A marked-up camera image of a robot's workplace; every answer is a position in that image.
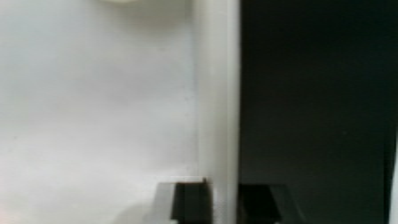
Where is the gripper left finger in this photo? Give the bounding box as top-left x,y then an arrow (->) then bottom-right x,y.
154,181 -> 213,224

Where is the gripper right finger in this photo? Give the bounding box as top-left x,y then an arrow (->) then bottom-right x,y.
238,184 -> 297,224

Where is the white square tabletop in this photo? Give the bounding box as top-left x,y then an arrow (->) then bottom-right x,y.
0,0 -> 240,224

